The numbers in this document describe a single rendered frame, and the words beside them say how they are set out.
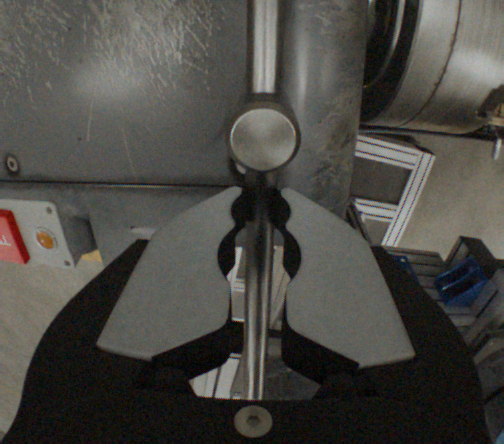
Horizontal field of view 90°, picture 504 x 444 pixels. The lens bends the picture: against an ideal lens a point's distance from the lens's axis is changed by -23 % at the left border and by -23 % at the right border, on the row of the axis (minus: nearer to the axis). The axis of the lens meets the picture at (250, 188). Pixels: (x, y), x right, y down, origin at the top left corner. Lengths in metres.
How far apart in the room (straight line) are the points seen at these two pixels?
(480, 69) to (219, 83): 0.21
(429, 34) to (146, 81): 0.20
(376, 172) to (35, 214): 1.33
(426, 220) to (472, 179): 0.37
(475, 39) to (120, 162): 0.29
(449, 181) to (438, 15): 1.70
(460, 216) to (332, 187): 1.88
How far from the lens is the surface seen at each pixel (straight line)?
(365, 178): 1.45
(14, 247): 0.35
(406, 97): 0.29
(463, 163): 1.92
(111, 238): 0.28
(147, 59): 0.22
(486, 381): 0.81
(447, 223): 2.08
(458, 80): 0.29
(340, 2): 0.22
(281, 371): 0.54
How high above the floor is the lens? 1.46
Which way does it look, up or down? 63 degrees down
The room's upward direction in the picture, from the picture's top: 175 degrees counter-clockwise
